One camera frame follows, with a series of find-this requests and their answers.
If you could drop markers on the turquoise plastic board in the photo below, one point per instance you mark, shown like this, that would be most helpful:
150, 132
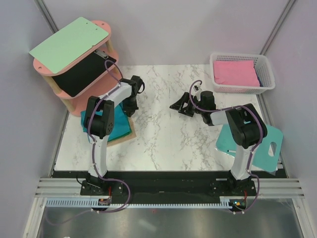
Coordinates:
267, 153

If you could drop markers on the black clipboard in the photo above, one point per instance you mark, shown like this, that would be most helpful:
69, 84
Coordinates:
84, 72

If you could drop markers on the aluminium rail frame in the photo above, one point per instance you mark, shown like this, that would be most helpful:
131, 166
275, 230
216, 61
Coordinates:
267, 188

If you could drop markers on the white plastic basket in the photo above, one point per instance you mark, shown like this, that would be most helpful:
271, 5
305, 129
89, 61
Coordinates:
261, 65

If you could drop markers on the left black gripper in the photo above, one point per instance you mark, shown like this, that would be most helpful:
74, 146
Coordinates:
130, 111

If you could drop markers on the white slotted cable duct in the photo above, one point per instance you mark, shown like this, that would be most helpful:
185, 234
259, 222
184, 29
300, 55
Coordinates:
94, 202

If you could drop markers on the pink folded t shirt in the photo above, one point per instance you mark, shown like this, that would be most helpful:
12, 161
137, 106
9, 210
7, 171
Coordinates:
235, 73

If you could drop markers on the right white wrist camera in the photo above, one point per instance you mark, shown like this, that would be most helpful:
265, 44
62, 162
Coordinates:
198, 91

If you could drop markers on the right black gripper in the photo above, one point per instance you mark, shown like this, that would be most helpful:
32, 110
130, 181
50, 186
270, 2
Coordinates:
179, 105

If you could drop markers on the blue folded cloth in basket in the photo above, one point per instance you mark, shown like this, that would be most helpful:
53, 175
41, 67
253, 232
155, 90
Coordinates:
259, 80

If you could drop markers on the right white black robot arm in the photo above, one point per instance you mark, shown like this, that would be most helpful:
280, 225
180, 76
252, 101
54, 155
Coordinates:
247, 130

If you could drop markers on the teal t shirt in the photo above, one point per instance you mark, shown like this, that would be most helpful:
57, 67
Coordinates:
121, 124

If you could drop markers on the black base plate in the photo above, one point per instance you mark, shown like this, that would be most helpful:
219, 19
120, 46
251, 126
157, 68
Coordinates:
151, 186

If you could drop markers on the pink three-tier wooden shelf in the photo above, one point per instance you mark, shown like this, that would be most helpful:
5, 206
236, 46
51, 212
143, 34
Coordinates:
77, 62

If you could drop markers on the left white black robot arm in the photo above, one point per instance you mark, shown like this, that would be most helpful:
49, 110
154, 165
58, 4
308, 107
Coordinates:
99, 122

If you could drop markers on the light green clipboard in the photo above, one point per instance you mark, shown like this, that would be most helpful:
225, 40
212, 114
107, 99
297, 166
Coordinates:
69, 45

